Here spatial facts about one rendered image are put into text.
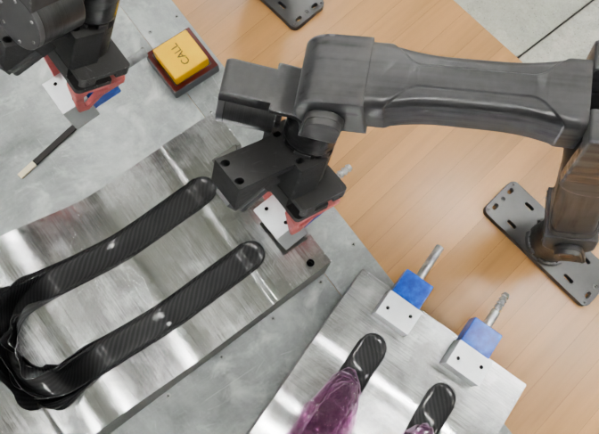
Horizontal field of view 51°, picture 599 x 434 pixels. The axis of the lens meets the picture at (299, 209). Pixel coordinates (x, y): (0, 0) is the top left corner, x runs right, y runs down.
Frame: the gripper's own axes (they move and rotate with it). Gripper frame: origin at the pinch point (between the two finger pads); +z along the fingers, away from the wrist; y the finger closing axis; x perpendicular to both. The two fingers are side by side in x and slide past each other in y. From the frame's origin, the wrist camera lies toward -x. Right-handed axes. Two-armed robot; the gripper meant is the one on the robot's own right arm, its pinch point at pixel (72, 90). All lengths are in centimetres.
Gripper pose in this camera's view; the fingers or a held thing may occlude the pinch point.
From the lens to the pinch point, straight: 85.4
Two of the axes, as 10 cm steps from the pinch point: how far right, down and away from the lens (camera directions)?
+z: -4.1, 4.8, 7.8
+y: 6.0, 7.8, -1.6
